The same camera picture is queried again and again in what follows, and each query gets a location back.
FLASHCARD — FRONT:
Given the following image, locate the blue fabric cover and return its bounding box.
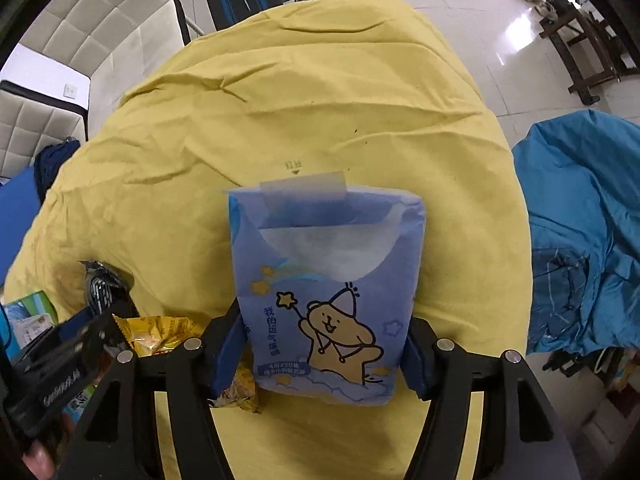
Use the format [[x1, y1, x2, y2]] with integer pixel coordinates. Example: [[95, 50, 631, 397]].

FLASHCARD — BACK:
[[512, 110, 639, 356]]

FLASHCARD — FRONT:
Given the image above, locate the white padded chair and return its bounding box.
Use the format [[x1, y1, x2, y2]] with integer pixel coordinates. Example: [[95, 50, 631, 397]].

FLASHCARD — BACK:
[[21, 0, 190, 136], [0, 80, 88, 180]]

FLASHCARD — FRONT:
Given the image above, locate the yellow snack bag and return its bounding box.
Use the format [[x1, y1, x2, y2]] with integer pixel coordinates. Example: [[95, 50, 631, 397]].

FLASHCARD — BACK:
[[114, 315, 259, 413]]

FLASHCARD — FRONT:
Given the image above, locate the dark wooden chair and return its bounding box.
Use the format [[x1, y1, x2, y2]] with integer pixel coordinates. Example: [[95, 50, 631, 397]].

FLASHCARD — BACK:
[[539, 0, 639, 106]]

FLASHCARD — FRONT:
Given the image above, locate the white padded chair right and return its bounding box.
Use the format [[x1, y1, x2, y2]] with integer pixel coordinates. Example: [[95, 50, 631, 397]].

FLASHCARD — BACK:
[[21, 0, 190, 136]]

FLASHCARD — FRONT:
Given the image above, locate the cardboard milk box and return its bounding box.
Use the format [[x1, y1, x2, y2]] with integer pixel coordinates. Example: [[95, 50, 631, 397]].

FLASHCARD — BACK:
[[1, 292, 96, 425]]

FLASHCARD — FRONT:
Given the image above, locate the dark blue knitted cloth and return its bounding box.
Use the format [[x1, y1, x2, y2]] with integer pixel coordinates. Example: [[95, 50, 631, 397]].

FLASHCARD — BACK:
[[34, 138, 80, 203]]

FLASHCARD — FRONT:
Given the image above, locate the blue foam mat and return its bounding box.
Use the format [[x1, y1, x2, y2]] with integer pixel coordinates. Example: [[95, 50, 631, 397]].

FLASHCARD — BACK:
[[0, 167, 41, 284]]

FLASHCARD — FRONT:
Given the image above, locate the person's left hand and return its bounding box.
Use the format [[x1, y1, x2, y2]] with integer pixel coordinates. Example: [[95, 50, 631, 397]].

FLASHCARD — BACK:
[[22, 441, 55, 480]]

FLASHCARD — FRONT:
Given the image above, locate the yellow tablecloth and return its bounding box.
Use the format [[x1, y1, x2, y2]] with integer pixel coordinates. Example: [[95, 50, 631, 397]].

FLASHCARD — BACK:
[[3, 0, 534, 480]]

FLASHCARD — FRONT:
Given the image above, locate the black snack bag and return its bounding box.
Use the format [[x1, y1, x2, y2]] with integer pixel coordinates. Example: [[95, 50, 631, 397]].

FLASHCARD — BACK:
[[81, 261, 138, 318]]

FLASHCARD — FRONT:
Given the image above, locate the white padded chair left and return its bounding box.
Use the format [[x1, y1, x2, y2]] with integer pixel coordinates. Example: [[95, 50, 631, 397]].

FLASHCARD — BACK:
[[0, 80, 88, 180]]

